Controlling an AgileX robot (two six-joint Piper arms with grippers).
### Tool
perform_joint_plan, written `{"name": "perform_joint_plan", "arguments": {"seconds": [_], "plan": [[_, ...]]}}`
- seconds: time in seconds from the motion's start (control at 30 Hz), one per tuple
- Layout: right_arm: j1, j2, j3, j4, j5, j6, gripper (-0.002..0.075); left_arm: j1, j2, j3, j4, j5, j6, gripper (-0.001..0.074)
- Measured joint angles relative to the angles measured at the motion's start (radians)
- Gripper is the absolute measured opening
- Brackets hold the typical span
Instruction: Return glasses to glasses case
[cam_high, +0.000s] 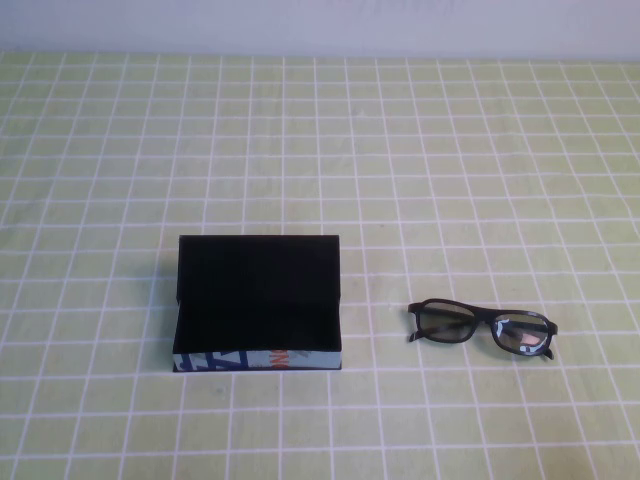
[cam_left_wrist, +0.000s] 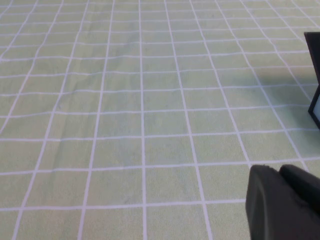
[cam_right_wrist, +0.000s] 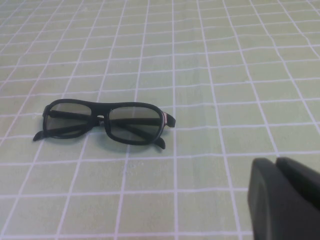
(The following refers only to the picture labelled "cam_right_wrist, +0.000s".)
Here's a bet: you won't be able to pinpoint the green checked tablecloth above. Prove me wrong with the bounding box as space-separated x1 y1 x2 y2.
0 0 320 240

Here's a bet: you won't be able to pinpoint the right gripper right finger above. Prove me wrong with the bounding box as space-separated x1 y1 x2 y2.
275 156 320 240

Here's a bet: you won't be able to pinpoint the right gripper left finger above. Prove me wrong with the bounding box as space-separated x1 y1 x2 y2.
246 157 285 240

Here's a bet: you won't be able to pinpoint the black framed glasses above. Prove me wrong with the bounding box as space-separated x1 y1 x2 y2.
32 98 177 151

